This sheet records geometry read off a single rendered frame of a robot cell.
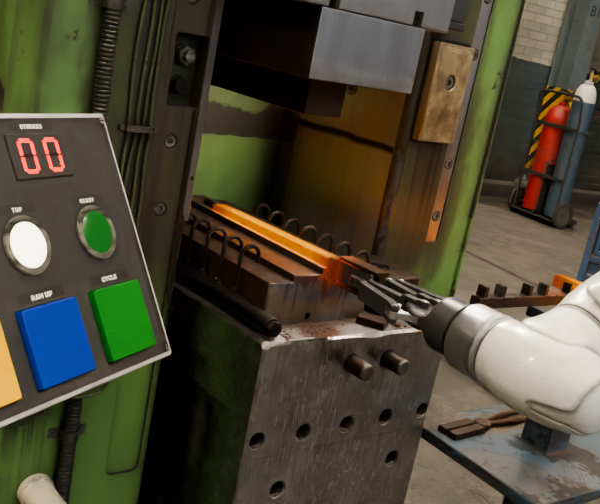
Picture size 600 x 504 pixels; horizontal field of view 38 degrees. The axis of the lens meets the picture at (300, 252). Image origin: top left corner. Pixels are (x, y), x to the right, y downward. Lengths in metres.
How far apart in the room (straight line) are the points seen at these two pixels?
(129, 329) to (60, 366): 0.11
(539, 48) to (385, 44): 8.36
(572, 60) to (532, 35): 0.51
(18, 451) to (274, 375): 0.38
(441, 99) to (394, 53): 0.29
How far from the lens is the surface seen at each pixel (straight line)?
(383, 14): 1.25
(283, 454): 1.31
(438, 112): 1.55
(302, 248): 1.34
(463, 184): 1.69
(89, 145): 0.96
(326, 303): 1.32
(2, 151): 0.87
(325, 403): 1.31
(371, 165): 1.58
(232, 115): 1.71
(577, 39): 9.69
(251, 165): 1.76
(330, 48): 1.20
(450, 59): 1.54
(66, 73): 1.16
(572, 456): 1.66
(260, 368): 1.20
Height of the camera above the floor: 1.33
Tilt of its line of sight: 14 degrees down
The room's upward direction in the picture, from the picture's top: 11 degrees clockwise
